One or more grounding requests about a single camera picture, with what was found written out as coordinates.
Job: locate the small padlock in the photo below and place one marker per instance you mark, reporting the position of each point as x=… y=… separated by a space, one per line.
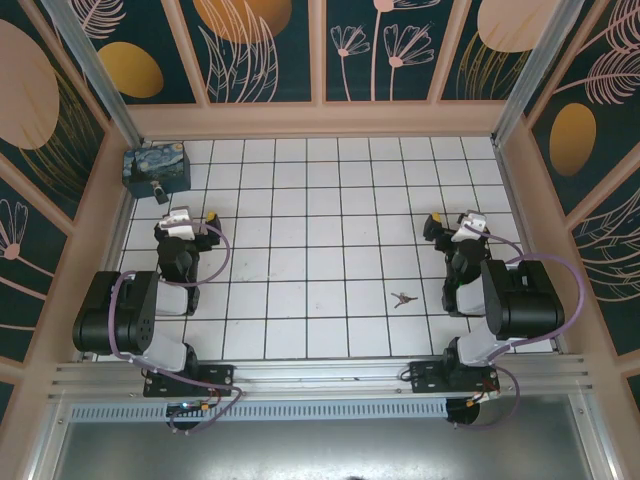
x=159 y=195

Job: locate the bunch of silver keys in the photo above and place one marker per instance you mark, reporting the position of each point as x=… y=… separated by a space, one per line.
x=400 y=300

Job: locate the starry night painted box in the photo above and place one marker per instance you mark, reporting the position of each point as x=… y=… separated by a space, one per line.
x=157 y=165

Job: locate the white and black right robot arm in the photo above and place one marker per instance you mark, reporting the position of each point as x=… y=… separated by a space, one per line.
x=525 y=300

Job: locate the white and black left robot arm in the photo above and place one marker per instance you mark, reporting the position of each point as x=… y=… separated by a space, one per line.
x=125 y=310

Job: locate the grey metal sheet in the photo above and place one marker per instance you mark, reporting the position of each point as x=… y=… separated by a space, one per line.
x=320 y=450

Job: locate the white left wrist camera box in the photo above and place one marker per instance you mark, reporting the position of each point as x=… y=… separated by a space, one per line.
x=177 y=222

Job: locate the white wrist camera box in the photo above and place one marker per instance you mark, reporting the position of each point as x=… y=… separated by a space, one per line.
x=177 y=222
x=472 y=222

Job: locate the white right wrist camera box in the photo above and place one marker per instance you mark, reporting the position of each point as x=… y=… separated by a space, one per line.
x=472 y=222

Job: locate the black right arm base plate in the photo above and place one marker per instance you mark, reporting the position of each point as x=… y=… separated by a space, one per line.
x=425 y=375

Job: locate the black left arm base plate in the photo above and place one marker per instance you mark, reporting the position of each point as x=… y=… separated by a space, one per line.
x=220 y=377

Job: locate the aluminium corner post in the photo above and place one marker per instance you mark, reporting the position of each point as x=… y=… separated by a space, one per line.
x=100 y=80
x=535 y=70

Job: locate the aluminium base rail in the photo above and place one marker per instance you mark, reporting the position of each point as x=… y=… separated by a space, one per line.
x=325 y=375

